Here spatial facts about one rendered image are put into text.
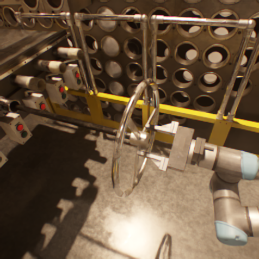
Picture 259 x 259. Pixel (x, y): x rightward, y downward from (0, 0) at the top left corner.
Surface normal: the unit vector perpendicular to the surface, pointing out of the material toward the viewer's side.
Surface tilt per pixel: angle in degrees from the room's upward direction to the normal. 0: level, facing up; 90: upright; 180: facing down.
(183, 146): 26
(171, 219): 0
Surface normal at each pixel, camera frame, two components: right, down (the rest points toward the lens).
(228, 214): -0.44, -0.69
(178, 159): -0.24, -0.33
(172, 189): -0.07, -0.70
